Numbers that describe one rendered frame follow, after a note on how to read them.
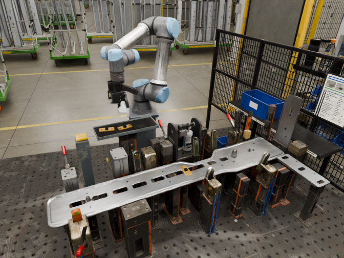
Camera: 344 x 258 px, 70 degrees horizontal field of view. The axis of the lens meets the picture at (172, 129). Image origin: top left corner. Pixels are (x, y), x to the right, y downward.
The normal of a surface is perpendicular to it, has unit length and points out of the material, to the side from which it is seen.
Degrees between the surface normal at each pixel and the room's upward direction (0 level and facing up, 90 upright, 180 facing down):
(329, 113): 90
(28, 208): 0
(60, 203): 0
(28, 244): 0
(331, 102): 90
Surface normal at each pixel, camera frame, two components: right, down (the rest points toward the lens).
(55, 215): 0.03, -0.87
